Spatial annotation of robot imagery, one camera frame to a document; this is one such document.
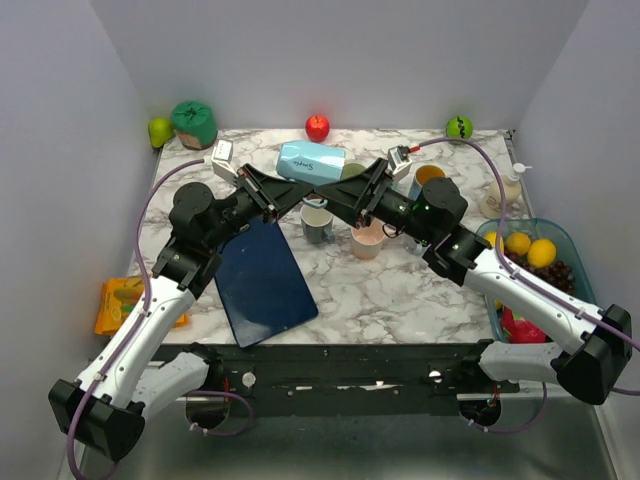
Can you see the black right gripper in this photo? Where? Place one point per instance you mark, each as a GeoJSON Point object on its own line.
{"type": "Point", "coordinates": [357, 195]}

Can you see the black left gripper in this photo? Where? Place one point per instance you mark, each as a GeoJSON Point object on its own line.
{"type": "Point", "coordinates": [271, 196]}

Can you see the pale green mug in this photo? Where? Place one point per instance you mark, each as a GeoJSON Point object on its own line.
{"type": "Point", "coordinates": [351, 169]}

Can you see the dark teal upside-down mug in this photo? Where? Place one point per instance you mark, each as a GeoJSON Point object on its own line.
{"type": "Point", "coordinates": [317, 225]}

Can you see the light blue small mug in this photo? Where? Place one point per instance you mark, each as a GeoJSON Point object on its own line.
{"type": "Point", "coordinates": [308, 162]}

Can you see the pink cup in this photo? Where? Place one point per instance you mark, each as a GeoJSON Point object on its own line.
{"type": "Point", "coordinates": [366, 242]}

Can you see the blue mug with gold pattern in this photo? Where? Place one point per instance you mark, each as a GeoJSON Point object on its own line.
{"type": "Point", "coordinates": [421, 176]}

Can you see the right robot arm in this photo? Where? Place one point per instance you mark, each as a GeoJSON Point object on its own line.
{"type": "Point", "coordinates": [589, 346]}

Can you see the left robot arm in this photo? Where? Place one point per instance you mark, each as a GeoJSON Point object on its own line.
{"type": "Point", "coordinates": [107, 406]}

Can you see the red apple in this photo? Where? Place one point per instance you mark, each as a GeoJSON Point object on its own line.
{"type": "Point", "coordinates": [317, 128]}

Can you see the dark blue tray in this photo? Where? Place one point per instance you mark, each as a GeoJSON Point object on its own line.
{"type": "Point", "coordinates": [261, 286]}

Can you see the green wrapped cylinder package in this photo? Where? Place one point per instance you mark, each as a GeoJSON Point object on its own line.
{"type": "Point", "coordinates": [194, 125]}

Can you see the green striped ball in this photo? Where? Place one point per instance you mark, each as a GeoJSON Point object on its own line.
{"type": "Point", "coordinates": [459, 127]}

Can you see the yellow-green pear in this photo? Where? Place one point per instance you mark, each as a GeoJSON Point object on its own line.
{"type": "Point", "coordinates": [160, 131]}

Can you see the cream lotion pump bottle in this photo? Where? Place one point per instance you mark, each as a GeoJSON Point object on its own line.
{"type": "Point", "coordinates": [508, 189]}

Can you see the yellow mango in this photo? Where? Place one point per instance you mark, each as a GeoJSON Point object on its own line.
{"type": "Point", "coordinates": [495, 240]}

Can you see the orange fruit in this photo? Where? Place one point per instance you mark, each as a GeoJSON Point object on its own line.
{"type": "Point", "coordinates": [518, 243]}

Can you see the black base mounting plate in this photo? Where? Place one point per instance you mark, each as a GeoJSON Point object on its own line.
{"type": "Point", "coordinates": [350, 380]}

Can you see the orange snack bag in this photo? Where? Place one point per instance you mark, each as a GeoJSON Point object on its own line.
{"type": "Point", "coordinates": [118, 299]}

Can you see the yellow lemon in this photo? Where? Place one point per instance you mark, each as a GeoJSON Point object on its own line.
{"type": "Point", "coordinates": [541, 253]}

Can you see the red dragon fruit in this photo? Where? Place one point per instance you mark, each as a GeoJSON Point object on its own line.
{"type": "Point", "coordinates": [517, 330]}

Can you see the dark purple grapes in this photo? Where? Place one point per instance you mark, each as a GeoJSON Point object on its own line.
{"type": "Point", "coordinates": [559, 274]}

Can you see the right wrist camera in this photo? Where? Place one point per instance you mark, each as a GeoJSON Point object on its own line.
{"type": "Point", "coordinates": [399, 163]}

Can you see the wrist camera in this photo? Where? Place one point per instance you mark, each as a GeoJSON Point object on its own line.
{"type": "Point", "coordinates": [399, 163]}
{"type": "Point", "coordinates": [220, 160]}

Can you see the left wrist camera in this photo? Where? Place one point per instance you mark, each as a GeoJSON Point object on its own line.
{"type": "Point", "coordinates": [220, 160]}

